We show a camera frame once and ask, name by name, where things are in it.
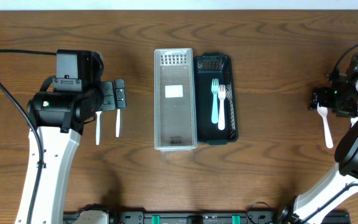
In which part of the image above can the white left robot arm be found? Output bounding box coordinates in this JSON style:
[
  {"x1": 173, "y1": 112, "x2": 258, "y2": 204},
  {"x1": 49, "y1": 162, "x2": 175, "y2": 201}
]
[{"x1": 15, "y1": 49, "x2": 116, "y2": 223}]

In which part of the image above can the white plastic fork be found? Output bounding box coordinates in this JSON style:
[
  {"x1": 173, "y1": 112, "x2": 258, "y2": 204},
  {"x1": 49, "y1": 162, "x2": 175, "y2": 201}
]
[
  {"x1": 350, "y1": 110, "x2": 358, "y2": 127},
  {"x1": 218, "y1": 85, "x2": 226, "y2": 131}
]

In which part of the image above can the mint green plastic fork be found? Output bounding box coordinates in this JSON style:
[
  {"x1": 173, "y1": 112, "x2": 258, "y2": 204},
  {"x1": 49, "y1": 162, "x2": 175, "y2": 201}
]
[{"x1": 211, "y1": 78, "x2": 219, "y2": 124}]

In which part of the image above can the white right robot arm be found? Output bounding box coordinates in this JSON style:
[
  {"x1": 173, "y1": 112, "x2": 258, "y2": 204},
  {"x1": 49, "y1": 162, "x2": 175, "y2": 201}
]
[{"x1": 276, "y1": 53, "x2": 358, "y2": 223}]

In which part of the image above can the pale pink plastic spoon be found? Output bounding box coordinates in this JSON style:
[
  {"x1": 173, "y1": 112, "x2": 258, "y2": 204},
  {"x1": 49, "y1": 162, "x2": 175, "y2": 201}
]
[{"x1": 317, "y1": 104, "x2": 334, "y2": 149}]

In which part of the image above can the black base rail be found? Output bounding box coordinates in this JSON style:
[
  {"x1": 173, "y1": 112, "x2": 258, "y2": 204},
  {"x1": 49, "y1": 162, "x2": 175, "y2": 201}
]
[{"x1": 63, "y1": 201, "x2": 351, "y2": 224}]

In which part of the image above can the clear perforated plastic basket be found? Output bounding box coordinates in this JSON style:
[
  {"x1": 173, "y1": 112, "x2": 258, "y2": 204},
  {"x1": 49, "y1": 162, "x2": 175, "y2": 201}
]
[{"x1": 154, "y1": 48, "x2": 198, "y2": 152}]

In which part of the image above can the dark green perforated basket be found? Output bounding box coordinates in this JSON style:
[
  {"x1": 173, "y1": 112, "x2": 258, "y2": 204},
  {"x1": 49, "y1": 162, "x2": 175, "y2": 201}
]
[{"x1": 194, "y1": 53, "x2": 239, "y2": 145}]

